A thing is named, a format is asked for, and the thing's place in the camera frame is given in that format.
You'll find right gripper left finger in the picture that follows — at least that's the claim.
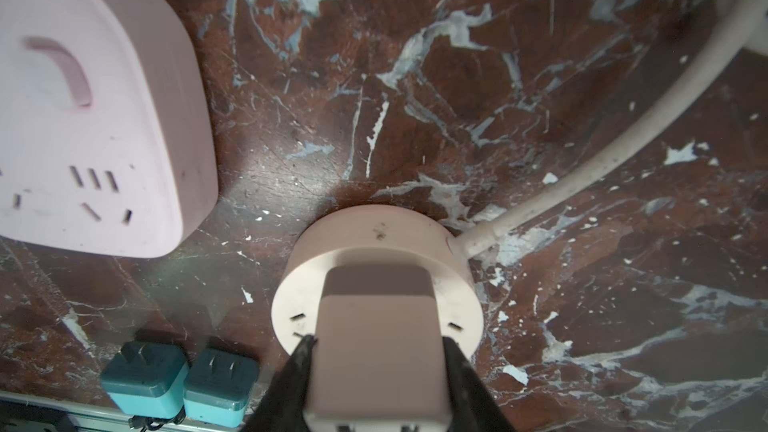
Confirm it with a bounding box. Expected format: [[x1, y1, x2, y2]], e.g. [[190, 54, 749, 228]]
[[240, 334, 317, 432]]

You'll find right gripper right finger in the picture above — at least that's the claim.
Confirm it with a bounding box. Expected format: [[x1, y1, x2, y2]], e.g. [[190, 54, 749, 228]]
[[442, 337, 516, 432]]

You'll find pink plug adapter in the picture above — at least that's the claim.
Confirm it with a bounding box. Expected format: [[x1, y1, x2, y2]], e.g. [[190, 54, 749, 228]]
[[303, 264, 452, 431]]

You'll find beige round power strip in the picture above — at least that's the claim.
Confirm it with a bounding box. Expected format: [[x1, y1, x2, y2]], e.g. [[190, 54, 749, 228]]
[[271, 205, 484, 358]]

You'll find pink square power strip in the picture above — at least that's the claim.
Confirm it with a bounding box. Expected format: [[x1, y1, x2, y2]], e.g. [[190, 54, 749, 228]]
[[1, 0, 218, 258]]

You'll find teal plug adapter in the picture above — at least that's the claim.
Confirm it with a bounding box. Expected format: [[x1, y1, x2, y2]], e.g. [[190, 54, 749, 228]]
[[100, 341, 189, 419], [183, 348, 259, 428]]

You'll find teal plug adapter far left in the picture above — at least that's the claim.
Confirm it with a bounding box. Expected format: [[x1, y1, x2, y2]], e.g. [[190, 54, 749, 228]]
[[100, 341, 189, 419]]

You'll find small black cable on table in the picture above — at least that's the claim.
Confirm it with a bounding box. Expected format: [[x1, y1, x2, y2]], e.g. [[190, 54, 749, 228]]
[[127, 407, 187, 432]]

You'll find aluminium front rail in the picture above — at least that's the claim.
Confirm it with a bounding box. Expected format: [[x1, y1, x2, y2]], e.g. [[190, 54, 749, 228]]
[[0, 389, 241, 432]]

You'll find beige power strip cable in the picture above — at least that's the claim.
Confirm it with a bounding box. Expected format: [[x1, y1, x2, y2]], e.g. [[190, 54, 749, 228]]
[[455, 0, 768, 258]]

